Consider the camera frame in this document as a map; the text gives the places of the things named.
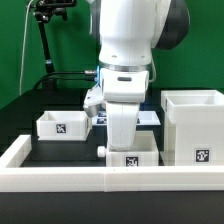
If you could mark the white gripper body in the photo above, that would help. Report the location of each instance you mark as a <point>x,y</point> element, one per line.
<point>121,125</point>

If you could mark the white front drawer tray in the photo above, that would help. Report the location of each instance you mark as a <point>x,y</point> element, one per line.
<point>144,152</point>

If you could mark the white drawer tray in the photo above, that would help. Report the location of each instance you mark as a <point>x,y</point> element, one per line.
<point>64,125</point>
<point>144,152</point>

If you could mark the white drawer cabinet box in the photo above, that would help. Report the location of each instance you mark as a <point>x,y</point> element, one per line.
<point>193,127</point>

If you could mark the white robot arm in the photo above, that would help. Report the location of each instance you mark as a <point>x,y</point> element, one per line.
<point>128,31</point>

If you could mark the white marker tag plate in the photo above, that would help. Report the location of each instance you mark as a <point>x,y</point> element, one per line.
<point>145,118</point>

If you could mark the white U-shaped border frame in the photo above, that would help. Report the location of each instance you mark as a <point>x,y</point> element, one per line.
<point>15,178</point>

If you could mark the black camera stand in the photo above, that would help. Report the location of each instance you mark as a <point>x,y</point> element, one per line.
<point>44,11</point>

